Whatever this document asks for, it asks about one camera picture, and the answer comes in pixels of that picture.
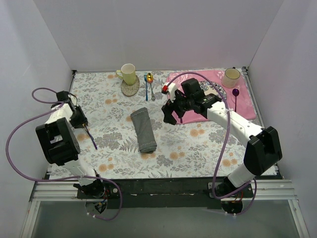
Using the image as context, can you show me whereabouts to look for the gold spoon purple handle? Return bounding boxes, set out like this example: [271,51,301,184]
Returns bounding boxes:
[84,125,98,150]

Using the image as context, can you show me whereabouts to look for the grey cloth napkin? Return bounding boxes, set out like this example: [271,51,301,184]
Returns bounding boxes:
[130,107,157,154]

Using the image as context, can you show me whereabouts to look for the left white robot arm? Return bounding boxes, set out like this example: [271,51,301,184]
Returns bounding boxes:
[36,91,106,198]

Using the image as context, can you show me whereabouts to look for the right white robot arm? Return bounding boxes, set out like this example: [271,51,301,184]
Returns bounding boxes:
[162,78,282,198]

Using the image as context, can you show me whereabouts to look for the blue floral plate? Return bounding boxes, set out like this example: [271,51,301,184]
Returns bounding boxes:
[198,80,227,102]

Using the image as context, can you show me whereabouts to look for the cream mug dark rim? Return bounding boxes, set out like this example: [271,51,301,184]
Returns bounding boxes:
[221,67,241,88]

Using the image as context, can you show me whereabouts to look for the pink floral placemat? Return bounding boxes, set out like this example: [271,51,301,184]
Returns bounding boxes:
[172,69,256,124]

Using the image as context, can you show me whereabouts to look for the gold bowl spoon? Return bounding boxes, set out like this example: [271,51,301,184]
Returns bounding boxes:
[146,73,156,101]

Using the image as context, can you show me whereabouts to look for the floral tablecloth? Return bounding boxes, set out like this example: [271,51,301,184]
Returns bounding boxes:
[71,70,245,179]

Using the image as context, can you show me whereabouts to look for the round woven coaster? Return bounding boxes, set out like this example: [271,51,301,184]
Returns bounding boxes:
[121,76,140,97]

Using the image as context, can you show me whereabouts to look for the yellow-green mug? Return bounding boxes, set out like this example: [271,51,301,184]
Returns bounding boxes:
[116,63,136,85]

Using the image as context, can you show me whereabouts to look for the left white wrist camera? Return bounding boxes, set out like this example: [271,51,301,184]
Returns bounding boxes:
[68,93,78,106]

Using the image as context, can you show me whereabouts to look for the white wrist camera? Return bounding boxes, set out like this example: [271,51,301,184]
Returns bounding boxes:
[68,93,78,106]
[161,82,178,102]

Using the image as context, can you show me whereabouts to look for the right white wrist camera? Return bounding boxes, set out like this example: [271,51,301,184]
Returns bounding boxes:
[161,82,178,102]

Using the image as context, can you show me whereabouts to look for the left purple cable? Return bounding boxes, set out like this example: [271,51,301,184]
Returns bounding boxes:
[5,87,123,222]

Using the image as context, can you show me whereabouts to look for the purple cable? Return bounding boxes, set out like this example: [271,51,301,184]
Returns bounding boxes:
[5,87,123,222]
[165,71,258,217]

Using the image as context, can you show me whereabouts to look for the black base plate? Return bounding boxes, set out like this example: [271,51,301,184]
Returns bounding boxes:
[76,173,255,209]

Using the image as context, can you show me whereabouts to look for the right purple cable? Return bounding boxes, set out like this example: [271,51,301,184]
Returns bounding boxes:
[165,71,258,217]

